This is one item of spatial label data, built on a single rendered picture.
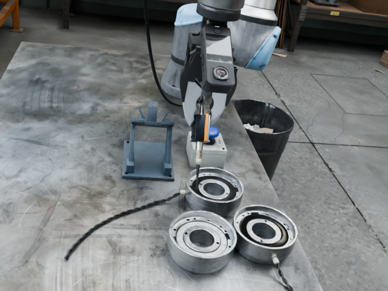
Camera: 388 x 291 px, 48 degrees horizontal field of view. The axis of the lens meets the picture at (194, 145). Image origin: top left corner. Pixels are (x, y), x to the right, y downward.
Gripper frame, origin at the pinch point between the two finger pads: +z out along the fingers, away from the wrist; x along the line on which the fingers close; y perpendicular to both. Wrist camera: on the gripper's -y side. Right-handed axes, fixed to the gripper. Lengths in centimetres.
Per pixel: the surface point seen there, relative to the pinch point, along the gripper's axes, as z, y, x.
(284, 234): 10.2, -16.8, -13.6
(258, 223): 10.5, -14.3, -9.8
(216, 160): 11.0, 4.9, -5.5
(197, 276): 13.1, -23.7, 1.2
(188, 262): 10.6, -23.2, 2.8
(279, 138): 54, 90, -54
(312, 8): 49, 335, -154
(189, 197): 10.6, -8.2, 1.2
